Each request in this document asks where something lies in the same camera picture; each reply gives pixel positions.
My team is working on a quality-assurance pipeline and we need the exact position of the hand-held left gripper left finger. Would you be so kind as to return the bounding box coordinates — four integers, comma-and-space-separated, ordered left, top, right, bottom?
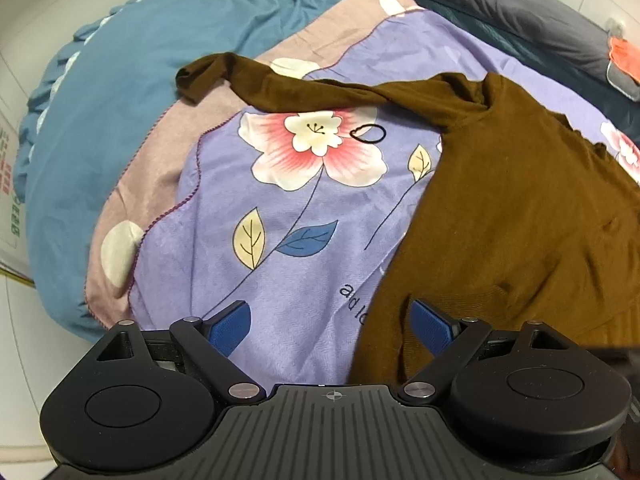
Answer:
95, 300, 266, 405

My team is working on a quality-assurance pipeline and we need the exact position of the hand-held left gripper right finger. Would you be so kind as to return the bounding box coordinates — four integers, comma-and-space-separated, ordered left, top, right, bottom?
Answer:
398, 298, 571, 405

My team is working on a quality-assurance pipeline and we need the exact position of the brown long-sleeved shirt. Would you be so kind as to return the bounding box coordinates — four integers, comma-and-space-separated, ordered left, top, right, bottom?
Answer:
175, 52, 640, 385

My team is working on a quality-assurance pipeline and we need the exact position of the purple floral bed sheet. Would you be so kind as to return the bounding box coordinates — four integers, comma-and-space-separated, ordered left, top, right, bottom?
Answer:
85, 0, 640, 386

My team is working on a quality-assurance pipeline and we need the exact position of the printed paper on floor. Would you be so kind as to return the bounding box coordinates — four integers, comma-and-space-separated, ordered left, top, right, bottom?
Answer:
0, 110, 35, 288

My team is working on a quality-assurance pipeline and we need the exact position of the teal quilt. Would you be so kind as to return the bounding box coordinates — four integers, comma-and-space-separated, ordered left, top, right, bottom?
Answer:
14, 0, 401, 345

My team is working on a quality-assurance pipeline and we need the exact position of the dark grey pillow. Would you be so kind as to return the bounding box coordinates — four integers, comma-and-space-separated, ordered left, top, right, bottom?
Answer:
382, 0, 640, 126

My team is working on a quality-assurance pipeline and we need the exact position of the orange cloth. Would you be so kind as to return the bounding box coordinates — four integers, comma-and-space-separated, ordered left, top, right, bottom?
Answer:
608, 35, 640, 86

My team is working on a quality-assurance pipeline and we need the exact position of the black hair tie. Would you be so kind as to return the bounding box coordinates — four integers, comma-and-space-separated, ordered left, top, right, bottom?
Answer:
350, 123, 386, 144

